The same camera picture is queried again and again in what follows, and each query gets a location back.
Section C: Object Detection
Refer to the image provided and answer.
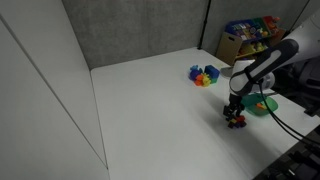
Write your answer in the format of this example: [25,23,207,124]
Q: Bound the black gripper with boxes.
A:
[222,94,246,122]

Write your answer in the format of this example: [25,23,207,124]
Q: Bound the black robot base board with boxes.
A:
[252,125,320,180]

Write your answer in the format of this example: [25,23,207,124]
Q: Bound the small purple block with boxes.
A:
[235,121,248,130]

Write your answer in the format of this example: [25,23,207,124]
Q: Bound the green bowl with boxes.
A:
[240,93,279,117]

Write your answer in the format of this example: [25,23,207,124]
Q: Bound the large yellow block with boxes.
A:
[201,74,212,88]

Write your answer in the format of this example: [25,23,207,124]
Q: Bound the large orange block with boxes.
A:
[194,74,205,87]

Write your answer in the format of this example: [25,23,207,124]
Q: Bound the large purple block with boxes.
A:
[188,69,203,82]

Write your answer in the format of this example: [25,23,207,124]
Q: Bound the large blue cube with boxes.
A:
[203,64,221,80]

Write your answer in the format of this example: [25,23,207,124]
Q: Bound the cardboard toy box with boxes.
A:
[215,27,288,67]

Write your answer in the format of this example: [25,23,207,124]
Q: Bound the blue toy bin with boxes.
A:
[224,20,265,43]

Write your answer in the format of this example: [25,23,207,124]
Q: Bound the black vertical pole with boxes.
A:
[196,0,212,51]

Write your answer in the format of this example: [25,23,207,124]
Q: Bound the red toy bin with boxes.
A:
[262,15,282,34]

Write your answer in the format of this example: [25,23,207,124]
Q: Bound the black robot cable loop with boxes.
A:
[257,74,320,149]

